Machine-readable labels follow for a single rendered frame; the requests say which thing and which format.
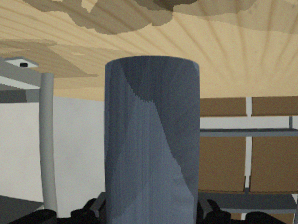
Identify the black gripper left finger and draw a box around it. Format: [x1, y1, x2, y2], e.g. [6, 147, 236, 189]
[8, 192, 107, 224]

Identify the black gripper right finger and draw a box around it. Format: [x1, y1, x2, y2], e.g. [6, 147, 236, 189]
[196, 193, 286, 224]

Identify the blue-grey cylinder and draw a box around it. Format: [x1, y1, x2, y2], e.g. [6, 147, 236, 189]
[104, 55, 200, 224]

